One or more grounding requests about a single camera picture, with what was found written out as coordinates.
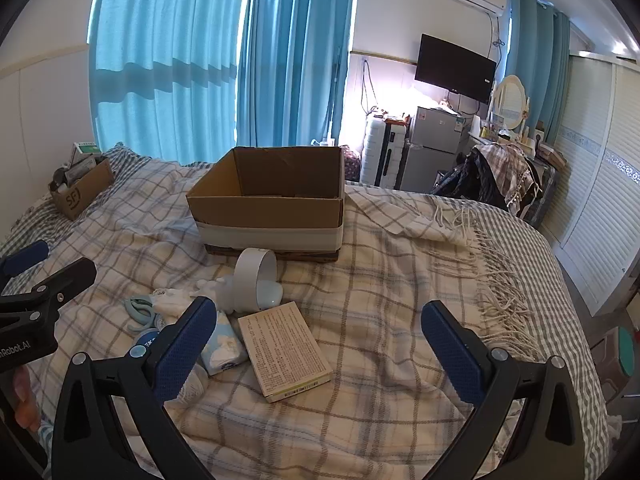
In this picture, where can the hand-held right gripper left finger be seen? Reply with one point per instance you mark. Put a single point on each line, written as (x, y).
(185, 352)

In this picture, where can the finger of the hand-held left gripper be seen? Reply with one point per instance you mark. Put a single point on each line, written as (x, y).
(65, 277)
(25, 256)

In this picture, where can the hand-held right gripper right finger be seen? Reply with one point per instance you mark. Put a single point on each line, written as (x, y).
(450, 352)

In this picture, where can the blue white tissue packet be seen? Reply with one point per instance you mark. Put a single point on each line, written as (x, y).
(225, 350)

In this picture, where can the light blue scissors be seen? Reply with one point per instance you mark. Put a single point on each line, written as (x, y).
(137, 308)

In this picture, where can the white figurine toy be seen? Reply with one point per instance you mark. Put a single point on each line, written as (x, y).
(220, 290)

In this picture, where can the beige paper box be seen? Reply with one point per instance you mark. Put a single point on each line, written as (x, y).
(280, 350)

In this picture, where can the white tape roll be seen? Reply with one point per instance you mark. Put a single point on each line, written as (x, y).
(247, 270)

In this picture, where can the large cardboard box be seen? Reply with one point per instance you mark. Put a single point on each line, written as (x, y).
(265, 215)

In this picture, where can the person's left hand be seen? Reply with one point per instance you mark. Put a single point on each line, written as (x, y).
(25, 400)

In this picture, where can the small cardboard box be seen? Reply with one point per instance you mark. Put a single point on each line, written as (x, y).
(82, 195)

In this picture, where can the dark small item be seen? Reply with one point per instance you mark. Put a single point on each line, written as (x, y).
(61, 177)

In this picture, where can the green white packet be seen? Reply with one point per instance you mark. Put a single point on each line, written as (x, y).
(86, 152)

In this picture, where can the grey gingham bed sheet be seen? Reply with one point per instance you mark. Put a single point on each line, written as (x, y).
(550, 285)

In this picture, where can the dark jacket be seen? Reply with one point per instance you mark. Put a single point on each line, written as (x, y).
(470, 180)

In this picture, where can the green round stool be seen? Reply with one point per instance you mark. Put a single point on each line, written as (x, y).
(631, 352)

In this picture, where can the grey hard suitcase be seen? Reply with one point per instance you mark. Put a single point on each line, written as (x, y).
(542, 190)

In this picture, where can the plaid shirt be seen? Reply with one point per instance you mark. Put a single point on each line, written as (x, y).
(510, 170)

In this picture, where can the silver small fridge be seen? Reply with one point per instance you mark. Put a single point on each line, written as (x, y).
(430, 155)

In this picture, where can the white hard suitcase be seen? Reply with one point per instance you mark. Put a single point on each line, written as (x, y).
(380, 155)

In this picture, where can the dark floral bag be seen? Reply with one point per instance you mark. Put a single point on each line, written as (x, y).
(351, 165)

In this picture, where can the white slatted wardrobe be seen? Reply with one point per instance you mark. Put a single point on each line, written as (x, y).
(595, 185)

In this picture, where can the wide blue curtain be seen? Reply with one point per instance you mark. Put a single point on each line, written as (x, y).
(160, 60)

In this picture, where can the oval white vanity mirror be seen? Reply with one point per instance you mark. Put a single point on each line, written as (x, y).
(510, 102)

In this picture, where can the narrow blue curtain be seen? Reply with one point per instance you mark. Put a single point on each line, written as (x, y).
(537, 70)

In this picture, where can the black wall television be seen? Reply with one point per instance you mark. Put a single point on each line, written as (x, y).
(452, 67)

